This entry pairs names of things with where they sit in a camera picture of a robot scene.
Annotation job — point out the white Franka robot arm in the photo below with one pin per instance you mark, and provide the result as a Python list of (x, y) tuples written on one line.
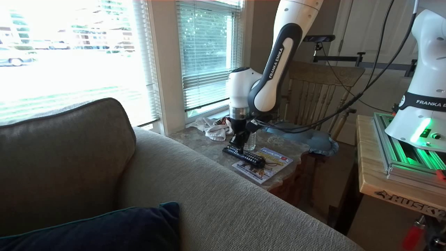
[(429, 70)]

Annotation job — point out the white panel door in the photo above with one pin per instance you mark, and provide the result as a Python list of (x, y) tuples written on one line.
[(367, 28)]

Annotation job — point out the blue chair seat cushion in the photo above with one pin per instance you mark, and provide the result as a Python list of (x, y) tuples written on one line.
[(311, 140)]

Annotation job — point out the red clamp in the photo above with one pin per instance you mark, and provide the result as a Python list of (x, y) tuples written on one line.
[(413, 236)]

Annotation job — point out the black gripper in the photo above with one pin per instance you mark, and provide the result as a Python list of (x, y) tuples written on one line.
[(239, 126)]

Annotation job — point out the stone top side table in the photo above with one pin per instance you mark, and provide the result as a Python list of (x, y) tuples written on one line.
[(204, 140)]

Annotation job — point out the wooden spindle chair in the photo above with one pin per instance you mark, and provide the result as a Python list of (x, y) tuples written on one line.
[(321, 98)]

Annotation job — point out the narrow window with blinds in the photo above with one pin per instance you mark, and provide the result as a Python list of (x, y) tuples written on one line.
[(206, 51)]

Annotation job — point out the black exterior camera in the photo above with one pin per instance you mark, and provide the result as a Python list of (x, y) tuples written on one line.
[(321, 38)]

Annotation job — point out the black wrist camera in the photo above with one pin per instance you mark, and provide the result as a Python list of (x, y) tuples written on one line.
[(255, 126)]

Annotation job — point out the grey sofa back cushion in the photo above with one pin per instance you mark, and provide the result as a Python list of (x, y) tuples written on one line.
[(60, 168)]

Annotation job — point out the crumpled clear plastic wrapper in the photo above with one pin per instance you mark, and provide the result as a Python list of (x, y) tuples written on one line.
[(213, 130)]

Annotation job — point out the wooden Husky workbench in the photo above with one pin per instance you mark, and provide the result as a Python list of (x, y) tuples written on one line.
[(377, 176)]

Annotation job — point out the magazine with animal cover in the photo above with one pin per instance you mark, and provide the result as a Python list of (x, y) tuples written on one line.
[(273, 168)]

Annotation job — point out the large window with blinds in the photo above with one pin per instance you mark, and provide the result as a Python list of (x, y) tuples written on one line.
[(70, 56)]

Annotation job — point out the navy blue throw pillow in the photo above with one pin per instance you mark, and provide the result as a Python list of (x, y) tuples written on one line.
[(116, 230)]

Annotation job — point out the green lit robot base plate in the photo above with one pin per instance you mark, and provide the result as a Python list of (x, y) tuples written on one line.
[(409, 161)]

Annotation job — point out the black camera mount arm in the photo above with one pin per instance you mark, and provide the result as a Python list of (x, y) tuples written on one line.
[(336, 59)]

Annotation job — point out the grey fabric sofa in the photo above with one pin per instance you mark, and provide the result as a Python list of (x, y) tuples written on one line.
[(218, 204)]

